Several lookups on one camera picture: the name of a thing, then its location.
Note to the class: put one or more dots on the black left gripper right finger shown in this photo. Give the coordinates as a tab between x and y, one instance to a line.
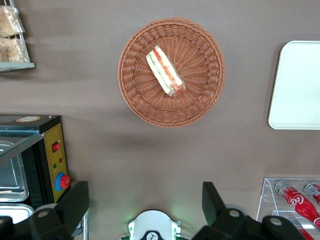
215	205

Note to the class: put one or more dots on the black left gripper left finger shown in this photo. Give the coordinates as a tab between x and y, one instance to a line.
72	200

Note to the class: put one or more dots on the triangle sandwich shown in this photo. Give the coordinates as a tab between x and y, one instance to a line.
162	67

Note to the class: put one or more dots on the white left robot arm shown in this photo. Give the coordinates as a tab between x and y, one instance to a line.
150	222

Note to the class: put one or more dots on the large brown wicker basket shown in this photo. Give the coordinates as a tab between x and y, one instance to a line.
200	100

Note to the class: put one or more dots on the cream plastic tray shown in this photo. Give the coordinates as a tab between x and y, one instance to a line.
300	87

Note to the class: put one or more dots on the tray of packaged snacks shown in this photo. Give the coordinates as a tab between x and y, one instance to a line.
15	65

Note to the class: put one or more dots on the clear acrylic bottle rack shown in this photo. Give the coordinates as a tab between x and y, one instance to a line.
265	200

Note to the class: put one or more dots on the steel food pan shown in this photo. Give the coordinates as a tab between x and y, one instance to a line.
12	180
15	212

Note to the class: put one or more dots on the black food warmer cabinet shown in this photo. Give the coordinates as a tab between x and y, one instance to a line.
52	140

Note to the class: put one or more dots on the red cola bottle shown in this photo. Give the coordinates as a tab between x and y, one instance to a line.
300	230
297	202
313	192

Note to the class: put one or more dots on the clear bag of rice snacks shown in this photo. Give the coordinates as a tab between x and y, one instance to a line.
12	50
10	22

